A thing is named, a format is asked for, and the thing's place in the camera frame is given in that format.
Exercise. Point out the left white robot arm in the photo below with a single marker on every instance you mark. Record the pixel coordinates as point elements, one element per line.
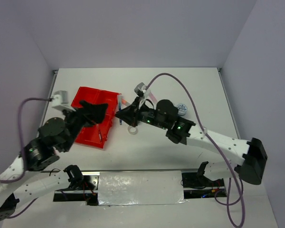
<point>55,135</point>

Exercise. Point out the pink highlighter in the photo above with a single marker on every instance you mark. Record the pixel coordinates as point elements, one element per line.
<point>152,97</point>

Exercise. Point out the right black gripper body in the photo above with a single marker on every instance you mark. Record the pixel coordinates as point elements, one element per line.
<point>144,114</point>

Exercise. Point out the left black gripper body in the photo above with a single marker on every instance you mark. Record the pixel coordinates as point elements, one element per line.
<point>75,121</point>

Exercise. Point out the blue crayon pen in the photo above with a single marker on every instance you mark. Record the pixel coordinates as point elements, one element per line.
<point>120,106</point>

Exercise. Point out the red pen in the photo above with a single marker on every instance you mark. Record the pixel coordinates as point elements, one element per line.
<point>99,133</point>

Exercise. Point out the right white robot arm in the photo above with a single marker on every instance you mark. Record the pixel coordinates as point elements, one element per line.
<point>245,159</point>

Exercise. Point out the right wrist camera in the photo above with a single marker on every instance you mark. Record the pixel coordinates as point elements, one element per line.
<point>142,91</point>

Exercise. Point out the blue white bottle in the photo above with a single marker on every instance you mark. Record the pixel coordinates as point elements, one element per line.
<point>182,109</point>

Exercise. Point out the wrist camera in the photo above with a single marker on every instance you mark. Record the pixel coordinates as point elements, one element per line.
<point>142,91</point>
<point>59,101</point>

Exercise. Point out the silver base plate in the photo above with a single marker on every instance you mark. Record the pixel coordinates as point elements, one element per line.
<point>140,188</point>

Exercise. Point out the small clear tape roll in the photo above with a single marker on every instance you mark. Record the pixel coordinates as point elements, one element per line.
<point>132,130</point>

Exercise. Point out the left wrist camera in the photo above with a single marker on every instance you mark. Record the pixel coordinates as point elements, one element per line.
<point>59,101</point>

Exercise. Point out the orange capped highlighter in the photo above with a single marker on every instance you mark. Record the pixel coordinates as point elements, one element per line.
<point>124,102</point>

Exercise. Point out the red compartment organizer tray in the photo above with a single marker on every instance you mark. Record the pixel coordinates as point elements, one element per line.
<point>95,133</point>

